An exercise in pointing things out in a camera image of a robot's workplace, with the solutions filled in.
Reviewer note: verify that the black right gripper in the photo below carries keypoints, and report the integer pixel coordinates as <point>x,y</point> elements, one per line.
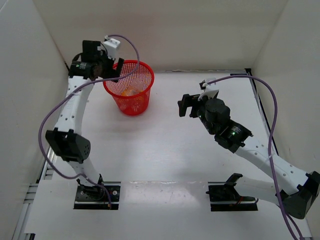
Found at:
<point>190,101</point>

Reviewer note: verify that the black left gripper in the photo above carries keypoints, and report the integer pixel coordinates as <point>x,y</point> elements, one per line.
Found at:
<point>110,72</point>

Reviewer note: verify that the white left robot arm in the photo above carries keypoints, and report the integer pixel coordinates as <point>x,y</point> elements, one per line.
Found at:
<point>66,138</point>

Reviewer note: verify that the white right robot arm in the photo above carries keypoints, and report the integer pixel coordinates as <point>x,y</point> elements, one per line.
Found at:
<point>196,131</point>

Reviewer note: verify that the red mesh bin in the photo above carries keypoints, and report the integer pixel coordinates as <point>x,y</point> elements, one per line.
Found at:
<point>134,105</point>

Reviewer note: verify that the orange plastic bottle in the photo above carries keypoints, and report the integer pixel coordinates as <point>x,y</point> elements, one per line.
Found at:
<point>131,91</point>

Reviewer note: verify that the clear plastic bottle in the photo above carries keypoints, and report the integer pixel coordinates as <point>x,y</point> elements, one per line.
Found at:
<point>137,84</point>

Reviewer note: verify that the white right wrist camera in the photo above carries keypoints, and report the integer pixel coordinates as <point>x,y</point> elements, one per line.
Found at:
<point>210,88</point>

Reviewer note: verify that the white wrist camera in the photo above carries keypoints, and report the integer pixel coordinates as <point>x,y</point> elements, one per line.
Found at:
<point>210,88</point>
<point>111,45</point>

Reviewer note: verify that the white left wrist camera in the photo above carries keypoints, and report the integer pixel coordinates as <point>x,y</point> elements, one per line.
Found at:
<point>111,45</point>

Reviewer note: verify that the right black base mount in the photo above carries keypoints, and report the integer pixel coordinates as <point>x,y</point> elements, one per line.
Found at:
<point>223,197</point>

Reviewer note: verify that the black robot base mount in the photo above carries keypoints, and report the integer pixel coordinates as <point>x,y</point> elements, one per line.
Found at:
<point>95,198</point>

